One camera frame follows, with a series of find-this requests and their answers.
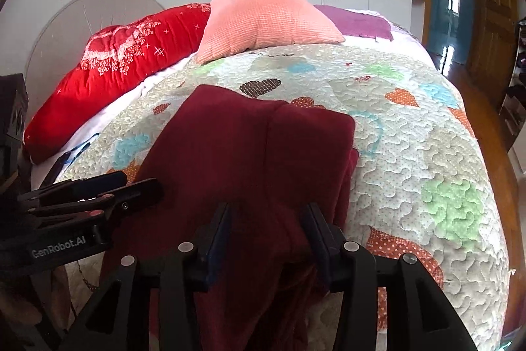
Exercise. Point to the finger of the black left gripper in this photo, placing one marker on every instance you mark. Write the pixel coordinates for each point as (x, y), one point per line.
(70, 191)
(116, 203)

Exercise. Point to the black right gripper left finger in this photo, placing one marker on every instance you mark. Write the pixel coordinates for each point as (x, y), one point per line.
(118, 315)

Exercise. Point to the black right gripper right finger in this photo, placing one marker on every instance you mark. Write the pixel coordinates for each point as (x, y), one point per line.
(419, 315)

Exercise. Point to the dark red sweater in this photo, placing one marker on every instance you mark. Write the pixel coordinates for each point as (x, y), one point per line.
(267, 160)

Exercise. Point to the black smartphone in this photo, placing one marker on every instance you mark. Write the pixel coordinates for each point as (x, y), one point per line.
(56, 169)

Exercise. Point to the patchwork heart quilt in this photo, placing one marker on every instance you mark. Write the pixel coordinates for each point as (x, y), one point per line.
(421, 184)

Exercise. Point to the red floral comforter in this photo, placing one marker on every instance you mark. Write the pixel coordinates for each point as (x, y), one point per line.
(115, 60)

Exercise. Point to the white round headboard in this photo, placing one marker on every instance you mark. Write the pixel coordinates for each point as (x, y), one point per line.
(60, 44)

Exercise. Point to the cluttered shelf rack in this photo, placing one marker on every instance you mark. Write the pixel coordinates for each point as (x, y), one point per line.
(512, 111)

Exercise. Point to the purple blanket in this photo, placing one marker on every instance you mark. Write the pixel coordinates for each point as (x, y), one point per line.
(358, 25)

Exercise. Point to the pink corduroy pillow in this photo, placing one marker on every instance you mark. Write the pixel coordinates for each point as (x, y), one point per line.
(236, 26)

